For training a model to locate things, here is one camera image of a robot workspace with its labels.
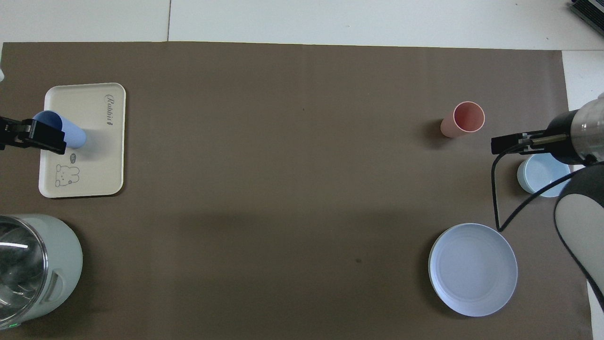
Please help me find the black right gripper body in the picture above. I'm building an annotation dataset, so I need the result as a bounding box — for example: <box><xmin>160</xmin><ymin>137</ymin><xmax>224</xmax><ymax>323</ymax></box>
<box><xmin>547</xmin><ymin>110</ymin><xmax>586</xmax><ymax>165</ymax></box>

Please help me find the blue ribbed cup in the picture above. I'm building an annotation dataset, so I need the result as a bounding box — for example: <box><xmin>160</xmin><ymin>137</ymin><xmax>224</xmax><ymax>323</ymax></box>
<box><xmin>33</xmin><ymin>110</ymin><xmax>87</xmax><ymax>151</ymax></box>

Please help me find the pink cup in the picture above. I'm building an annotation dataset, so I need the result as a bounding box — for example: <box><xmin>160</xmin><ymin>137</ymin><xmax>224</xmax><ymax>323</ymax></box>
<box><xmin>440</xmin><ymin>101</ymin><xmax>486</xmax><ymax>138</ymax></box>

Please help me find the cream rabbit print tray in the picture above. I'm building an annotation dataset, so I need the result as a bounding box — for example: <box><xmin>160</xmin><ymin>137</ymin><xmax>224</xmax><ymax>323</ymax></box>
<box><xmin>38</xmin><ymin>83</ymin><xmax>127</xmax><ymax>199</ymax></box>

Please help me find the light blue bowl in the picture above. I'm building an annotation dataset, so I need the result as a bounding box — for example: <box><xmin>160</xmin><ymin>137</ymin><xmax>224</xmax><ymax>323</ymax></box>
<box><xmin>517</xmin><ymin>153</ymin><xmax>574</xmax><ymax>198</ymax></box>

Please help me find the pale green cooking pot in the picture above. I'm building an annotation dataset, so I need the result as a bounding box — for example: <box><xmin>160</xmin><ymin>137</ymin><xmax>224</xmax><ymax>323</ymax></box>
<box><xmin>0</xmin><ymin>214</ymin><xmax>84</xmax><ymax>330</ymax></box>

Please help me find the blue round plate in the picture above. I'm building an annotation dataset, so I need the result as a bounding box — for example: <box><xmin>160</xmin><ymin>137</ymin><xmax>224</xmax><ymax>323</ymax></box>
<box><xmin>428</xmin><ymin>223</ymin><xmax>519</xmax><ymax>317</ymax></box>

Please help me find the brown paper table mat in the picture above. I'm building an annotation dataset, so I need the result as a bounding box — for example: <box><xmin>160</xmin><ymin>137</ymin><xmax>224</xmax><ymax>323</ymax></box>
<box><xmin>0</xmin><ymin>42</ymin><xmax>594</xmax><ymax>340</ymax></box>

